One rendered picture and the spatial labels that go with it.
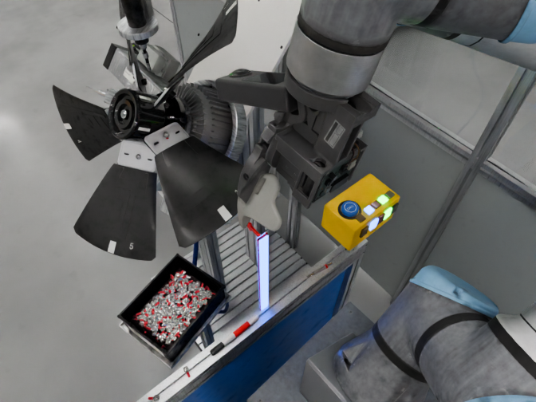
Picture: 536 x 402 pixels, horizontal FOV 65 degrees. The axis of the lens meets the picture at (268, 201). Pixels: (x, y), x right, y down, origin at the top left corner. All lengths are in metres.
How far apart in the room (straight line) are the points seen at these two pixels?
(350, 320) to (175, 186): 0.47
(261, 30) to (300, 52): 0.82
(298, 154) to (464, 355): 0.33
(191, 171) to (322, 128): 0.58
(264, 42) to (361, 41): 0.83
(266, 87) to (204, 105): 0.69
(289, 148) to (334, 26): 0.13
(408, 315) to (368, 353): 0.09
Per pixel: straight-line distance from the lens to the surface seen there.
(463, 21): 0.36
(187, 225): 0.90
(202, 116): 1.08
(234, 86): 0.45
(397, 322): 0.67
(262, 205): 0.46
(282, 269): 2.03
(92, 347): 2.12
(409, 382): 0.70
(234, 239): 2.12
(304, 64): 0.35
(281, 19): 1.15
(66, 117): 1.33
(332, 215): 1.01
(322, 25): 0.33
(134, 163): 1.09
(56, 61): 3.67
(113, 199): 1.12
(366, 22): 0.33
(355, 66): 0.35
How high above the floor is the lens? 1.87
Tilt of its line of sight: 52 degrees down
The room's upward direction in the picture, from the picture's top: straight up
